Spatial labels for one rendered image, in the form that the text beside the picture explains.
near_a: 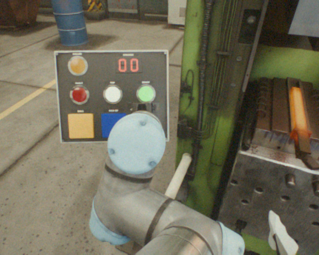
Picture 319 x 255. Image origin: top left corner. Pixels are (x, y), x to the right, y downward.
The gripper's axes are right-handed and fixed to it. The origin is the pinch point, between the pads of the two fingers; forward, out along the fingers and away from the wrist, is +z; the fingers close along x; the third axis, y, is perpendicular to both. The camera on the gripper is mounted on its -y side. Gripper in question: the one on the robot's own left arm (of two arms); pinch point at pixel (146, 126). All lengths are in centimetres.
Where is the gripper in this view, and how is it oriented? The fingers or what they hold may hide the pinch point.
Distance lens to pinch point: 62.7
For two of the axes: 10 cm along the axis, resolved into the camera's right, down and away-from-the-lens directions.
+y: -0.2, -9.9, -1.3
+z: -0.2, -1.3, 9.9
